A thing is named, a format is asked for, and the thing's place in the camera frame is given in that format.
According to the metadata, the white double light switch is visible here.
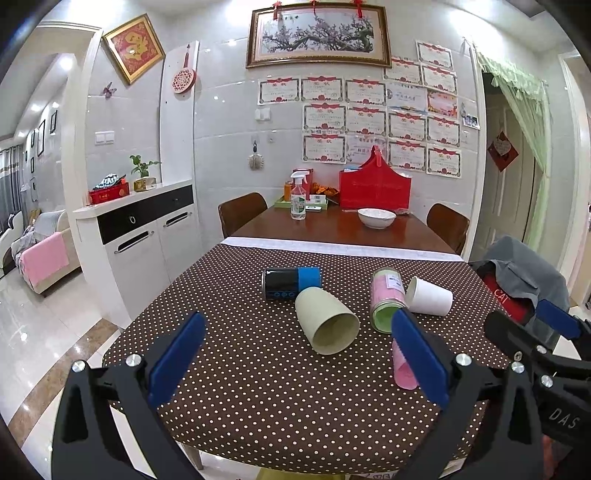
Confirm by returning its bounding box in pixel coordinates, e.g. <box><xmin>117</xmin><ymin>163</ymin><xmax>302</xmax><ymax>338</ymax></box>
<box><xmin>94</xmin><ymin>131</ymin><xmax>115</xmax><ymax>146</ymax></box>

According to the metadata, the red gift bag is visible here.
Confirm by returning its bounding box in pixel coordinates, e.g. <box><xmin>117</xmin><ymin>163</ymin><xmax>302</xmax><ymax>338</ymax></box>
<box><xmin>339</xmin><ymin>145</ymin><xmax>412</xmax><ymax>212</ymax></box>

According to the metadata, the hanging brush on wall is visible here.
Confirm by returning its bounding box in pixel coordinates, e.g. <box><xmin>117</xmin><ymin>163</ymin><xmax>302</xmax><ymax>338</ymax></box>
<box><xmin>249</xmin><ymin>141</ymin><xmax>264</xmax><ymax>171</ymax></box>

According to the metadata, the gold framed red diamond picture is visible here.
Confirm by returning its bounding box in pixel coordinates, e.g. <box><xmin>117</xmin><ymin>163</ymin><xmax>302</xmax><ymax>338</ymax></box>
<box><xmin>102</xmin><ymin>13</ymin><xmax>165</xmax><ymax>85</ymax></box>

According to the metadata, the pink jar green lid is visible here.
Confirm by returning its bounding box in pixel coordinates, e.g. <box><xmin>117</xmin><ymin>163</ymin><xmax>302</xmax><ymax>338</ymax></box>
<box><xmin>370</xmin><ymin>268</ymin><xmax>407</xmax><ymax>333</ymax></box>

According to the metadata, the framed plum blossom painting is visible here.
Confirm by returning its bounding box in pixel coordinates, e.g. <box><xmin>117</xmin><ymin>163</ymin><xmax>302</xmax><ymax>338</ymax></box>
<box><xmin>245</xmin><ymin>1</ymin><xmax>392</xmax><ymax>69</ymax></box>

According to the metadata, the small potted green plant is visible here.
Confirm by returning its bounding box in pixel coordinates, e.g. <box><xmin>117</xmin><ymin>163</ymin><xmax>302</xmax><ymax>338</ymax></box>
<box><xmin>129</xmin><ymin>154</ymin><xmax>160</xmax><ymax>192</ymax></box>

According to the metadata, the pale green cup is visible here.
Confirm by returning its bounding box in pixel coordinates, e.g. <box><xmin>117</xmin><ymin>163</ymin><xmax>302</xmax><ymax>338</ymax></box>
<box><xmin>295</xmin><ymin>287</ymin><xmax>361</xmax><ymax>356</ymax></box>

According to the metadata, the white paper cup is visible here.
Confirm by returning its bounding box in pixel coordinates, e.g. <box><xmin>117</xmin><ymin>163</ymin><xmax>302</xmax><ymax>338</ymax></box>
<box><xmin>406</xmin><ymin>277</ymin><xmax>454</xmax><ymax>316</ymax></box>

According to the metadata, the white sideboard cabinet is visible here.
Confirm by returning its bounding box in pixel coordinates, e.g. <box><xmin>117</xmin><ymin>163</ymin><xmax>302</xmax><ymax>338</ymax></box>
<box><xmin>70</xmin><ymin>180</ymin><xmax>204</xmax><ymax>329</ymax></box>

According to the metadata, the green tray with items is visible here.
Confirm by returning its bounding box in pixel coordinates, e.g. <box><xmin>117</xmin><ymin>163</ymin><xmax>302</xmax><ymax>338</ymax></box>
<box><xmin>273</xmin><ymin>195</ymin><xmax>329</xmax><ymax>211</ymax></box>

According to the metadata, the white ceramic bowl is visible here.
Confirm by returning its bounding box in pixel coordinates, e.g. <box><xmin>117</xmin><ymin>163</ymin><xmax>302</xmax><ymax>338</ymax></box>
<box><xmin>358</xmin><ymin>208</ymin><xmax>397</xmax><ymax>230</ymax></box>

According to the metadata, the sofa with pink blanket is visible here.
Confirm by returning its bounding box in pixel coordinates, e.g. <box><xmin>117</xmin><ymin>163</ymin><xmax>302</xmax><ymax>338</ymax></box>
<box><xmin>1</xmin><ymin>210</ymin><xmax>80</xmax><ymax>294</ymax></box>

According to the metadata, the red diamond door decoration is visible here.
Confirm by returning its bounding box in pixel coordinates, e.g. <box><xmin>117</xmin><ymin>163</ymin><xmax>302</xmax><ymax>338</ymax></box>
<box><xmin>487</xmin><ymin>131</ymin><xmax>519</xmax><ymax>172</ymax></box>

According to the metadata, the brown wooden chair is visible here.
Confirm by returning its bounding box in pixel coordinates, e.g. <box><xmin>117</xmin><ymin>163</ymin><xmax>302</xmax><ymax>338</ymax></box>
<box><xmin>427</xmin><ymin>203</ymin><xmax>470</xmax><ymax>255</ymax></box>
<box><xmin>218</xmin><ymin>192</ymin><xmax>267</xmax><ymax>238</ymax></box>

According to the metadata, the clear spray bottle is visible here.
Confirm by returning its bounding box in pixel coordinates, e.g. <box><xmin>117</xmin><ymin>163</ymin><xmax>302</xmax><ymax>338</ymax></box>
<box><xmin>290</xmin><ymin>170</ymin><xmax>308</xmax><ymax>221</ymax></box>

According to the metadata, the black can blue band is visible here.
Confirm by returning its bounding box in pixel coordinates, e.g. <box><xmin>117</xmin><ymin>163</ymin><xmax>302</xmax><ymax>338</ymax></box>
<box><xmin>262</xmin><ymin>267</ymin><xmax>322</xmax><ymax>300</ymax></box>

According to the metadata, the left brown wooden chair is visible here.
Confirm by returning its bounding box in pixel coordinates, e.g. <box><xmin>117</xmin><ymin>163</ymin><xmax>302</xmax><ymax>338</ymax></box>
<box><xmin>218</xmin><ymin>192</ymin><xmax>267</xmax><ymax>238</ymax></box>

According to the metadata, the right brown wooden chair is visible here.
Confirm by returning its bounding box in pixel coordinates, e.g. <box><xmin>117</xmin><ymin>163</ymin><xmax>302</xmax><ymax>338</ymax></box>
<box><xmin>427</xmin><ymin>203</ymin><xmax>470</xmax><ymax>255</ymax></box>

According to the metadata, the grey jacket on chair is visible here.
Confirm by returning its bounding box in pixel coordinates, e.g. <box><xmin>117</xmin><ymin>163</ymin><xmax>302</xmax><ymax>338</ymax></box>
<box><xmin>469</xmin><ymin>235</ymin><xmax>570</xmax><ymax>349</ymax></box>

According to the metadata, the brown polka dot tablecloth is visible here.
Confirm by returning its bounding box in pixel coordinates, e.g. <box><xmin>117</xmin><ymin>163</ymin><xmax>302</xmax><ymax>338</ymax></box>
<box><xmin>103</xmin><ymin>242</ymin><xmax>507</xmax><ymax>474</ymax></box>

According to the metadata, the red cat cushion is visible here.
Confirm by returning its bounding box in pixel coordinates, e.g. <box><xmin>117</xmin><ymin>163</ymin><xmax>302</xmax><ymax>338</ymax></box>
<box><xmin>483</xmin><ymin>273</ymin><xmax>534</xmax><ymax>325</ymax></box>

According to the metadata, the red box on cabinet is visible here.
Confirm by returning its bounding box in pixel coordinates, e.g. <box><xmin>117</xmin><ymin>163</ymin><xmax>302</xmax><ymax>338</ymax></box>
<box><xmin>89</xmin><ymin>179</ymin><xmax>129</xmax><ymax>205</ymax></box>

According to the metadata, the green lace door curtain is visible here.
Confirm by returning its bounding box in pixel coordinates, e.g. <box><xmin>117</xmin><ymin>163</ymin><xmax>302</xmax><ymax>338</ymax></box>
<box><xmin>477</xmin><ymin>52</ymin><xmax>551</xmax><ymax>252</ymax></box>

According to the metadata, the red round hanging ornament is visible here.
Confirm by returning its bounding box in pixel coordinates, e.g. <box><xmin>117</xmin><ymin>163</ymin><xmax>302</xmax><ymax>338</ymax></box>
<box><xmin>171</xmin><ymin>44</ymin><xmax>197</xmax><ymax>95</ymax></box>

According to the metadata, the pink translucent plastic cup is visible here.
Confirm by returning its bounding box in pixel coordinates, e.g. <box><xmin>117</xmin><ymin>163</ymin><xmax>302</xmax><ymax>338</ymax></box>
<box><xmin>392</xmin><ymin>340</ymin><xmax>418</xmax><ymax>391</ymax></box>

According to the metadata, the yellow seat cushion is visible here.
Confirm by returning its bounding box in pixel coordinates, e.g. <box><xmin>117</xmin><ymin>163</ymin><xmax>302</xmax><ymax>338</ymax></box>
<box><xmin>255</xmin><ymin>467</ymin><xmax>399</xmax><ymax>480</ymax></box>

